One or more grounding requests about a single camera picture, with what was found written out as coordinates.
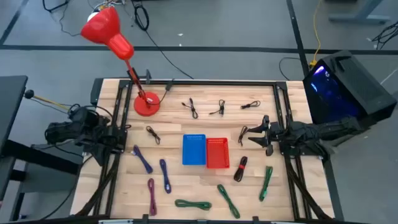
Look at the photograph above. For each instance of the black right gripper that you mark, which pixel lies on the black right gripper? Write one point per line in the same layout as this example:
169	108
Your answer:
275	134

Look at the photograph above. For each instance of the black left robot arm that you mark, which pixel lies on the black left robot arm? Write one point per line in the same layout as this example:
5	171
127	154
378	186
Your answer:
77	127

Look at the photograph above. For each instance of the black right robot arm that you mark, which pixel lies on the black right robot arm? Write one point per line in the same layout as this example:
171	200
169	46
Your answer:
311	133

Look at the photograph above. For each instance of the red plastic basket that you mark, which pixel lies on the red plastic basket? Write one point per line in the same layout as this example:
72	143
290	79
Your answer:
217	154

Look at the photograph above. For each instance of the blue plastic basket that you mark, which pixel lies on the blue plastic basket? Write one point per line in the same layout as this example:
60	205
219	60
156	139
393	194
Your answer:
194	149

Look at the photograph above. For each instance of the black computer tower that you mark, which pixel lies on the black computer tower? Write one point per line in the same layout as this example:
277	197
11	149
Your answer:
357	81

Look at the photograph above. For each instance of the grey desk foot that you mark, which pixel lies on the grey desk foot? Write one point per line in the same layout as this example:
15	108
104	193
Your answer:
357	17

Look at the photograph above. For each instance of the red desk lamp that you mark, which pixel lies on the red desk lamp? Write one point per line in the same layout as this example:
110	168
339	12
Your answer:
105	28

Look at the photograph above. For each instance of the black knob yellow rod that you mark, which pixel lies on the black knob yellow rod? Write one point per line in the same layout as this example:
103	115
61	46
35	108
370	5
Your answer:
29	94

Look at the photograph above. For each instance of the black metal side stand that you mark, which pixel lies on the black metal side stand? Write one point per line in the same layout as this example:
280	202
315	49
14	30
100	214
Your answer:
18	149

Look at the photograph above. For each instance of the black desk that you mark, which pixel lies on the black desk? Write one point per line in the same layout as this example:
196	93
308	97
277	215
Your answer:
11	102

